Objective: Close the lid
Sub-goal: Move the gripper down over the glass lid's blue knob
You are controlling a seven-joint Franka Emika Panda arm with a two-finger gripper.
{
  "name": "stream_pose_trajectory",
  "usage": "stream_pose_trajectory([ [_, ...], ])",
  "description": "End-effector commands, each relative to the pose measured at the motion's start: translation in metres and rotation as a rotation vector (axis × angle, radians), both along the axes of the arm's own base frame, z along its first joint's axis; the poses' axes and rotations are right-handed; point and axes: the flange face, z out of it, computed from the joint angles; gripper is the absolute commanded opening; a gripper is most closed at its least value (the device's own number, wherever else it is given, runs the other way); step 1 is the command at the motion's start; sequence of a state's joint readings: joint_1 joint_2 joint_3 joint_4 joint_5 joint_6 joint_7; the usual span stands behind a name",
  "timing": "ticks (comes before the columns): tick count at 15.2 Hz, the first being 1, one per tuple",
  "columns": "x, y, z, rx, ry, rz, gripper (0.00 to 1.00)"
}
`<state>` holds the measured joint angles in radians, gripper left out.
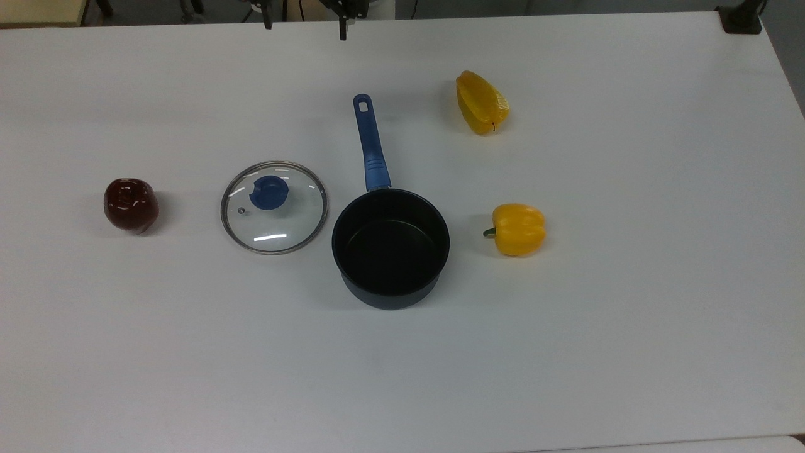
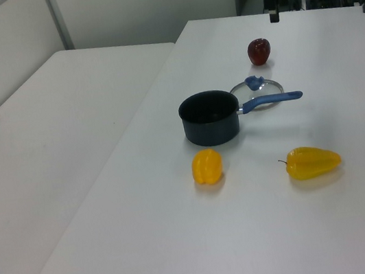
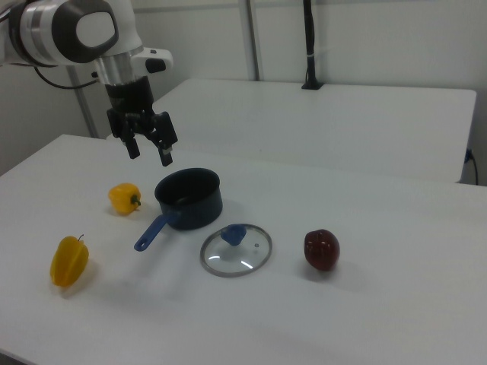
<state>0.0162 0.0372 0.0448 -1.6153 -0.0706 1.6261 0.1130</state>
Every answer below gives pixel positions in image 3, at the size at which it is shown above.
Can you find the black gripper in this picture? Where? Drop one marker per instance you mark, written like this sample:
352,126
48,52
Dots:
129,95

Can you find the glass lid with blue knob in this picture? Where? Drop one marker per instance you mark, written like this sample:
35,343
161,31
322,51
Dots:
237,251

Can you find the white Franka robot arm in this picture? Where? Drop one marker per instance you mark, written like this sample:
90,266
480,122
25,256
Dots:
45,30

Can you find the yellow bell pepper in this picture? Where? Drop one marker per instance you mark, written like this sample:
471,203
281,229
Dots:
123,199

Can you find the dark blue saucepan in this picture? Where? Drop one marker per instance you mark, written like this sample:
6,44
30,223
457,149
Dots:
190,201

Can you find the yellow starfruit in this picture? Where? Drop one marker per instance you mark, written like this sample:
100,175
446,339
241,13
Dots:
70,262

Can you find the white table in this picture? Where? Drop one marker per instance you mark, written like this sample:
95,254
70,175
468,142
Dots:
323,125

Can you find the black pole with base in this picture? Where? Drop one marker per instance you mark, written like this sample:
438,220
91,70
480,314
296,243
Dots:
311,45

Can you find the dark red bell pepper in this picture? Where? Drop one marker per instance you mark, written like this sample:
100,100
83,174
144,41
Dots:
321,251

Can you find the grey metal wall post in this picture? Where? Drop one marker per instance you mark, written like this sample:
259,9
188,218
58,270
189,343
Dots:
254,38
85,106

